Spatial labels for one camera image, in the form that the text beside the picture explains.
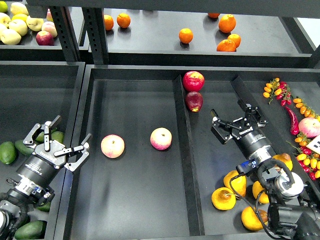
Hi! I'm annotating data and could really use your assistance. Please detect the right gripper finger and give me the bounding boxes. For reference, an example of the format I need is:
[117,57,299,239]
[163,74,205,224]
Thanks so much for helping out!
[210,109,240,145]
[237,99,268,130]

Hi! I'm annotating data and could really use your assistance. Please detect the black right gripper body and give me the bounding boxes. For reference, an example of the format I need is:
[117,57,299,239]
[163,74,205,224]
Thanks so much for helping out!
[232,117,272,160]

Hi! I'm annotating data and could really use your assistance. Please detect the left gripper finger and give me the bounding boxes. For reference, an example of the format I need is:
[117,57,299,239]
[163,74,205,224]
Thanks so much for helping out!
[53,133,92,172]
[22,114,62,153]

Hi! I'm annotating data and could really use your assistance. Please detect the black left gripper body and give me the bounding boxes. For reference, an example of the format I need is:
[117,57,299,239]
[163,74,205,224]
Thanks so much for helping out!
[16,140,67,188]

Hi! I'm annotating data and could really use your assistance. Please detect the dark green avocado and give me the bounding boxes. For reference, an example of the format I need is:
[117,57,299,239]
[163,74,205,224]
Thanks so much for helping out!
[36,201,51,213]

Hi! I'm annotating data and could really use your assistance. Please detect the yellow orange pear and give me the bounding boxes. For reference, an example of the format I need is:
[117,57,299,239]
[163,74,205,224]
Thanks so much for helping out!
[211,187,236,211]

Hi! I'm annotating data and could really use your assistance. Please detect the yellow pear under arm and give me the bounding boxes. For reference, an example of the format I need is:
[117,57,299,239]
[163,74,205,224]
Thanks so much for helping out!
[252,181,269,204]

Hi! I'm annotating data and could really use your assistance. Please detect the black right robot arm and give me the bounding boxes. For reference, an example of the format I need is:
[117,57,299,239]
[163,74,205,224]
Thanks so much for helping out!
[210,100,320,240]

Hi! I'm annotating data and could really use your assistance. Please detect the dark avocado middle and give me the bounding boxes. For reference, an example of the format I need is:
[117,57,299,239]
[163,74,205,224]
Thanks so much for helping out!
[14,140,34,157]

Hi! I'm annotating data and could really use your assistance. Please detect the green avocado top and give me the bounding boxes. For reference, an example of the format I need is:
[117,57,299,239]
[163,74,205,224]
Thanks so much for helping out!
[35,128,58,143]

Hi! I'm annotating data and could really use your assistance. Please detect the bright green lime avocado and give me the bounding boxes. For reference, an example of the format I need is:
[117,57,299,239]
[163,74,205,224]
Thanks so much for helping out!
[0,141,18,165]

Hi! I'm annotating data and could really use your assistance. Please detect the green avocado right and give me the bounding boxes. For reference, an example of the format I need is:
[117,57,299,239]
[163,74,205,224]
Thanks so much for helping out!
[51,130,65,144]

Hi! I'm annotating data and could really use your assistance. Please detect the yellow pear with brown top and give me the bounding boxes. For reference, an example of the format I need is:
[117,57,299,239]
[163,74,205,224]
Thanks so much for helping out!
[272,153,293,171]

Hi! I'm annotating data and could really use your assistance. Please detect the yellow pear left of pile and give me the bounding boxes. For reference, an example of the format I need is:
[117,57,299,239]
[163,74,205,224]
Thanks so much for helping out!
[223,170,247,197]

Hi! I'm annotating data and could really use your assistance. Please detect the avocado bottom right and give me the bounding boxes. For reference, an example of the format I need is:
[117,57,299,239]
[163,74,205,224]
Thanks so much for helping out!
[14,220,47,240]

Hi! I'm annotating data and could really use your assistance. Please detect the yellow pear bottom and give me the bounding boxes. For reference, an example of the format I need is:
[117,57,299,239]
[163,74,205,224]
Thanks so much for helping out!
[241,206,263,232]

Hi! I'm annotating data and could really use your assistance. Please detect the cherry tomato bunch top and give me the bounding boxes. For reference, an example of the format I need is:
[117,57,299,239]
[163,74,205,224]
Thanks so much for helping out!
[263,77,292,106]

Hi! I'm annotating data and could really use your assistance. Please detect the cherry tomato bunch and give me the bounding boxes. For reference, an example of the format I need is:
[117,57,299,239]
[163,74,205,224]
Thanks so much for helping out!
[263,77,292,106]
[287,132,320,181]

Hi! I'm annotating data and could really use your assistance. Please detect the dark red apple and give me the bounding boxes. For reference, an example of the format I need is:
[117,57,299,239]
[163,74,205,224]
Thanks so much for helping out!
[185,91,204,113]

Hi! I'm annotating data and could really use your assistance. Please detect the red chili pepper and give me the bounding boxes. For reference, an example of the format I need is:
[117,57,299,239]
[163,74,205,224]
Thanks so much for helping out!
[284,106,299,136]

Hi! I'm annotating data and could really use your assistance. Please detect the pink apple left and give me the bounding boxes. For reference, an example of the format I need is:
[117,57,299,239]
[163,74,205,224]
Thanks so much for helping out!
[100,134,125,159]

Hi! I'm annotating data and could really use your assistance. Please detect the pink apple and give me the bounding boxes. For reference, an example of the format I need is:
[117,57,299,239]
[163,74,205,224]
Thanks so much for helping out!
[100,134,125,159]
[150,127,172,151]

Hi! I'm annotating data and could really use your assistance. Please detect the black left tray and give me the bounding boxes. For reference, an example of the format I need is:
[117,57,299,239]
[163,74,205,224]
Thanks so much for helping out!
[0,61,85,240]

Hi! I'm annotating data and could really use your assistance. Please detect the orange tomato bunch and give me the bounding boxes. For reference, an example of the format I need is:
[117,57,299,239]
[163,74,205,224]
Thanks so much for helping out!
[293,97,320,121]

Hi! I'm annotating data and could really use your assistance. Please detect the bright red apple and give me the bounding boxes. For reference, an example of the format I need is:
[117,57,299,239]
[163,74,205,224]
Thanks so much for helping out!
[182,71,205,92]

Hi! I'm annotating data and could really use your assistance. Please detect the pink apple right bin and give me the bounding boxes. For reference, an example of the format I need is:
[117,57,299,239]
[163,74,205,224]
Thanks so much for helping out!
[298,117,320,138]

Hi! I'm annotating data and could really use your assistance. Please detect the pink apple centre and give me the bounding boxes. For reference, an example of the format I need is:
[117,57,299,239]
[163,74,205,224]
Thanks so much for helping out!
[150,127,172,151]

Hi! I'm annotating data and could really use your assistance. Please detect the cherry tomato bunch bottom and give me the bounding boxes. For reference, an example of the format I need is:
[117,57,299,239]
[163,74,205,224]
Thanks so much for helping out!
[287,132,320,181]

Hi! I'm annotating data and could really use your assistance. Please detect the white label card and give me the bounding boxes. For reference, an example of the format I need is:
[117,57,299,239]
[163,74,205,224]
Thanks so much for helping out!
[306,135,320,154]

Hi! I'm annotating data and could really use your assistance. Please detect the orange front right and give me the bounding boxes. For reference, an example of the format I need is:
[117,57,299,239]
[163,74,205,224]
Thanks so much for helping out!
[216,39,237,52]

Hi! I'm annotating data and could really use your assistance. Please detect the black centre divided tray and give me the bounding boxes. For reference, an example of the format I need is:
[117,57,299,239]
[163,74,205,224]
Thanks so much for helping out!
[54,65,320,240]

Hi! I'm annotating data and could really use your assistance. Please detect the orange behind right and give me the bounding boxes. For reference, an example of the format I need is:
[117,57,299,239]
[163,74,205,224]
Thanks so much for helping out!
[227,33,242,48]

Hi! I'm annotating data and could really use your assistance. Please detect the black upper left shelf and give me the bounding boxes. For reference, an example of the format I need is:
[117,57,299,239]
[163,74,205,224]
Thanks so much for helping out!
[0,6,86,62]

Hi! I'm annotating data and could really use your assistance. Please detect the black shelf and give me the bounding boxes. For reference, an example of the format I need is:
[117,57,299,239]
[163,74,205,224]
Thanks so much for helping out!
[103,8,320,68]
[0,6,86,62]

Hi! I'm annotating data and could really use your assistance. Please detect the large orange top right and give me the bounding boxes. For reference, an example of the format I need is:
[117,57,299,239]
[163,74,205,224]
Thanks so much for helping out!
[218,14,237,34]

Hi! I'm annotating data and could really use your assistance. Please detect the black upper right shelf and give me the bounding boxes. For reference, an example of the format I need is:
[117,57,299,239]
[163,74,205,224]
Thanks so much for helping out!
[103,8,320,68]

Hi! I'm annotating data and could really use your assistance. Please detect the orange centre shelf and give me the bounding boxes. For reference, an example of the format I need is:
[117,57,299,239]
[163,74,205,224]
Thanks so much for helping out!
[178,28,194,44]

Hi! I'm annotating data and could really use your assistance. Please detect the red apple on shelf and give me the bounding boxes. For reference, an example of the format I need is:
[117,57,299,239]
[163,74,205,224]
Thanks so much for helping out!
[35,31,54,46]

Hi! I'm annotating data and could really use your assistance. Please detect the orange top partly hidden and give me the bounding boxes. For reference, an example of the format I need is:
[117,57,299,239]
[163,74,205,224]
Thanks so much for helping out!
[207,12,220,19]

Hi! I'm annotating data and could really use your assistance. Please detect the pale yellow apple front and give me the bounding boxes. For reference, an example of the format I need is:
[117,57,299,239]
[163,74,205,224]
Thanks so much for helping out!
[0,29,22,45]

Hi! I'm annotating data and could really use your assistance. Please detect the pink peach on shelf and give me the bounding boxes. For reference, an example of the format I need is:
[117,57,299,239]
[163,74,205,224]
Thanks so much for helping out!
[41,21,58,38]

